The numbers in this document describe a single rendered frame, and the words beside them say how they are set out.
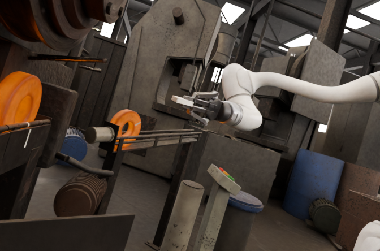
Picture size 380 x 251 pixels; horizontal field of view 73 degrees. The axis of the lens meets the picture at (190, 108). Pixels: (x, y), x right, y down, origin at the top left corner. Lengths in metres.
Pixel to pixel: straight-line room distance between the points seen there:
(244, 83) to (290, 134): 3.29
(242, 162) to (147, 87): 1.48
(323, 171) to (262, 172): 0.94
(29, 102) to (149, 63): 2.74
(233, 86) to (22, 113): 0.72
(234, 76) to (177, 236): 0.78
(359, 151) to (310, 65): 1.89
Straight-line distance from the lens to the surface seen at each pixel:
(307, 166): 3.74
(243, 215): 1.74
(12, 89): 0.58
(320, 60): 4.19
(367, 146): 5.27
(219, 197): 1.34
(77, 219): 0.25
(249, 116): 1.00
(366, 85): 1.10
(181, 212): 1.28
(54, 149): 0.84
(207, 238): 1.41
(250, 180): 3.02
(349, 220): 2.92
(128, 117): 1.05
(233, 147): 2.77
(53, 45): 0.62
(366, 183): 4.07
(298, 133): 4.43
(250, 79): 1.06
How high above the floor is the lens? 0.83
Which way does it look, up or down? 2 degrees up
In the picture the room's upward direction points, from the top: 17 degrees clockwise
